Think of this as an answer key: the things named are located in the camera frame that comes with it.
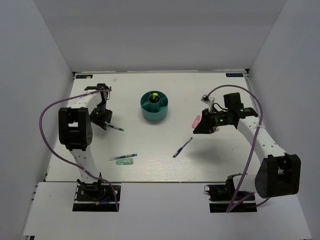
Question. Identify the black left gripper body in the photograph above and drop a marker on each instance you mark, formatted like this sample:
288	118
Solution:
100	114

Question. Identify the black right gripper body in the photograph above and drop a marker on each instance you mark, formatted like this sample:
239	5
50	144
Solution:
213	119

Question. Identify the green gel pen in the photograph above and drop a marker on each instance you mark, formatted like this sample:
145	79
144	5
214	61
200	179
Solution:
115	127

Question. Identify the yellow black highlighter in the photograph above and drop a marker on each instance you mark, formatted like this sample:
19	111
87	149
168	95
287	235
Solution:
154	95

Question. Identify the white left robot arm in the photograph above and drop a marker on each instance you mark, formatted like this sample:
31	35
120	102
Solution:
75	128

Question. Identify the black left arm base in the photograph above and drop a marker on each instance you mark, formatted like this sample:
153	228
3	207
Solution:
94	199

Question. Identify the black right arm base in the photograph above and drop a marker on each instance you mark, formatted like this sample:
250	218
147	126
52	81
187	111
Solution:
225	197

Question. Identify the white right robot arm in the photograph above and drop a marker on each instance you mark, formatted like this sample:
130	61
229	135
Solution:
279	171

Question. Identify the pink eraser stick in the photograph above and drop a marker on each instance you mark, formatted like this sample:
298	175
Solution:
196	121

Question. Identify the blue left corner label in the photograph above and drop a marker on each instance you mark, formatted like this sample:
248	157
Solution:
84	76

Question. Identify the blue corner label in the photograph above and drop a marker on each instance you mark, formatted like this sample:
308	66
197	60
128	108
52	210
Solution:
84	76
234	75

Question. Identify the blue ballpoint pen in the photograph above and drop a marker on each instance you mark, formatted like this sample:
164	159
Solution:
182	147

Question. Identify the blue right corner label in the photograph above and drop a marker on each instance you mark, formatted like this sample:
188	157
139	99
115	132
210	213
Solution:
234	75

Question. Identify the teal round organizer container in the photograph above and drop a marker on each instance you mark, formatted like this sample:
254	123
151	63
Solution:
154	111

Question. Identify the green transparent eraser case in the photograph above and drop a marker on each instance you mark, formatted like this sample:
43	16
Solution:
125	161

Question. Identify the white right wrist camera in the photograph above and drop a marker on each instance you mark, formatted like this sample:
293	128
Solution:
209	101

